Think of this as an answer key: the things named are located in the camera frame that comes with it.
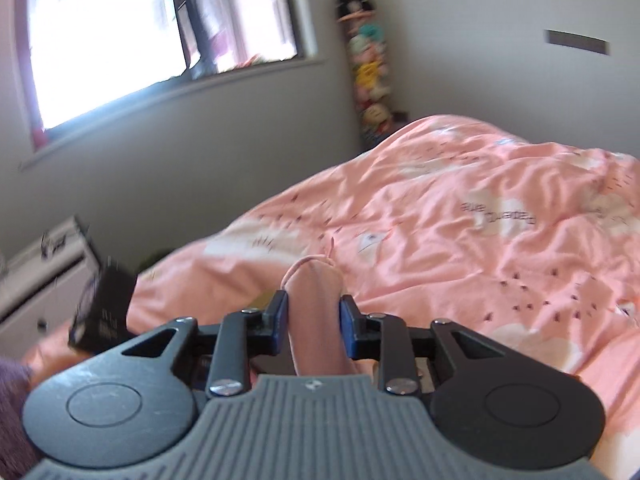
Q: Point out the white drawer cabinet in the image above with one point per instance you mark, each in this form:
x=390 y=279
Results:
x=52 y=303

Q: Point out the bright window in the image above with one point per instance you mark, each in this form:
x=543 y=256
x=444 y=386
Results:
x=81 y=58

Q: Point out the light pink pouch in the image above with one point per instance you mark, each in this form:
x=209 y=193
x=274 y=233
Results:
x=315 y=286

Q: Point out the black photo card box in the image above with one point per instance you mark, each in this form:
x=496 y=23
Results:
x=100 y=321

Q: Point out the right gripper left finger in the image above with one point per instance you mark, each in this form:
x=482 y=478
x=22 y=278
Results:
x=243 y=335

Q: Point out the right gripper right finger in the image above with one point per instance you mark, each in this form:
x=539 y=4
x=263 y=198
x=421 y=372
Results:
x=383 y=338

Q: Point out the grey wall vent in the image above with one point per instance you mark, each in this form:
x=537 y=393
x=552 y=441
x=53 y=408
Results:
x=577 y=42

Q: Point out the hanging plush toy column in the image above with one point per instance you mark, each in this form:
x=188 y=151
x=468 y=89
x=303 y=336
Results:
x=366 y=52

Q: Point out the pink patterned duvet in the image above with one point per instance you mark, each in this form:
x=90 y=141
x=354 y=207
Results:
x=514 y=265

